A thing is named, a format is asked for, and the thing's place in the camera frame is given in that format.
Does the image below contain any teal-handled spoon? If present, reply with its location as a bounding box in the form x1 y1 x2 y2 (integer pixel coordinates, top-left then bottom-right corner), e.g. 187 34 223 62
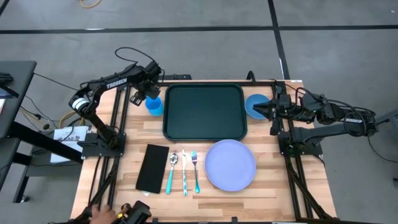
165 152 179 195

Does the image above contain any blue plastic cup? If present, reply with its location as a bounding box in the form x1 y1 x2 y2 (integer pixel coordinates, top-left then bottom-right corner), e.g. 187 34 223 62
145 95 164 118

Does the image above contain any black metal table frame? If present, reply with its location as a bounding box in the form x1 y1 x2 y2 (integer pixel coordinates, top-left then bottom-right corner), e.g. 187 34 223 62
70 80 338 224

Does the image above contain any iridescent fork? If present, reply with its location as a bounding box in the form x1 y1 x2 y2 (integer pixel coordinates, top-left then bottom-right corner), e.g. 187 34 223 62
190 151 201 194

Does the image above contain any dark grey desk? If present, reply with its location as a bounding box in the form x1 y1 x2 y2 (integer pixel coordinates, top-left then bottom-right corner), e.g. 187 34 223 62
0 60 85 205

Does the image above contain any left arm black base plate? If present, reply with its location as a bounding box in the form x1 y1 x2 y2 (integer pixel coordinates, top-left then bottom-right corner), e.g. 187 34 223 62
76 133 127 159

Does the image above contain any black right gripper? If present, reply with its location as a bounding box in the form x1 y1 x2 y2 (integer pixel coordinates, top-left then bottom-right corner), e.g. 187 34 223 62
252 85 294 136

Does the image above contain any dark green tray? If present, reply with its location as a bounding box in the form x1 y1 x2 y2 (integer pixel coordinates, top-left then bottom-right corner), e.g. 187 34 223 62
162 83 249 142

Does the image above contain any yellow cable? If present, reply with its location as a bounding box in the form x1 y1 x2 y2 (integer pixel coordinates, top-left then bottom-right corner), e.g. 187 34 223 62
79 0 103 9
58 110 77 129

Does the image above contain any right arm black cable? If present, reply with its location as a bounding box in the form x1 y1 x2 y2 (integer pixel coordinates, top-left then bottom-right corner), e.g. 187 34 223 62
294 86 369 138

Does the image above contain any person's hand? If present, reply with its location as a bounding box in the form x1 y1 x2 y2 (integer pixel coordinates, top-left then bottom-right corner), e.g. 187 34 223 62
90 204 118 224

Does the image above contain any black power cable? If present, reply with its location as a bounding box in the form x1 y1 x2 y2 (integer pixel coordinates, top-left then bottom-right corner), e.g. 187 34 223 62
246 70 299 93

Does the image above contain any knife with patterned teal handle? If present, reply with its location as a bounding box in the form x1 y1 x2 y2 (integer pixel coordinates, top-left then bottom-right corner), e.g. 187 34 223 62
181 148 188 197

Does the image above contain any black cloth napkin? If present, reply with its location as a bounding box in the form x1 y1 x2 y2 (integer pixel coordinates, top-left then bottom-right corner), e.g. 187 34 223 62
135 143 170 197

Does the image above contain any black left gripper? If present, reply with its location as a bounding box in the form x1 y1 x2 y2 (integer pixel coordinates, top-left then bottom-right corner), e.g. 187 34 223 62
129 60 162 107

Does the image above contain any small black desk device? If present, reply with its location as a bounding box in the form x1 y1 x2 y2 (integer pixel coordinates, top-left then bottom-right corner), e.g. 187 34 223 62
0 72 15 84

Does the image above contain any lavender plate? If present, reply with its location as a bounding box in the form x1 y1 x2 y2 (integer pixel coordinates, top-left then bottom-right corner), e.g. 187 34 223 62
204 139 257 192

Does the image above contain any black handheld device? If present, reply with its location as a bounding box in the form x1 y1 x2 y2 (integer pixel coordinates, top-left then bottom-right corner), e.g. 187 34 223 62
116 200 153 224

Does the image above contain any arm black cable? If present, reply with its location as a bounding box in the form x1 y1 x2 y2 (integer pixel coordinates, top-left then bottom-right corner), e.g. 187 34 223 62
294 86 369 138
114 46 165 85

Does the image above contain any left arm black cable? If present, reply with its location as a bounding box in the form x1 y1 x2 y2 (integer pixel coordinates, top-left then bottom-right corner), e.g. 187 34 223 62
114 46 165 85

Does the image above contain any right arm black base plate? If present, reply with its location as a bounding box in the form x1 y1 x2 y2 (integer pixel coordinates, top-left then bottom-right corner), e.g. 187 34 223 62
277 130 324 157

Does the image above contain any grey stand leg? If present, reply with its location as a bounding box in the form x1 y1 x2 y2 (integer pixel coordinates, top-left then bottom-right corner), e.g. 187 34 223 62
368 108 398 128

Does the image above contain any white printed paper sheet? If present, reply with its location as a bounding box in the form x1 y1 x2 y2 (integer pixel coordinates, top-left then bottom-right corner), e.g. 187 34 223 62
50 125 90 164

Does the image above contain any black power strip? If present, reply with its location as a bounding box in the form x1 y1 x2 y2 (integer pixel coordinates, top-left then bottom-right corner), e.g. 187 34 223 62
161 73 193 81

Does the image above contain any blue bowl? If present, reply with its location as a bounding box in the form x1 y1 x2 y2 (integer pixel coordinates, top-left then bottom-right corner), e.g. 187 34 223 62
244 93 271 121

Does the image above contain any thin black floor cable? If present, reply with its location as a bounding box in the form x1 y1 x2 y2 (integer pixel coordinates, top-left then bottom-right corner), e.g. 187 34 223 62
366 119 398 164
32 72 81 93

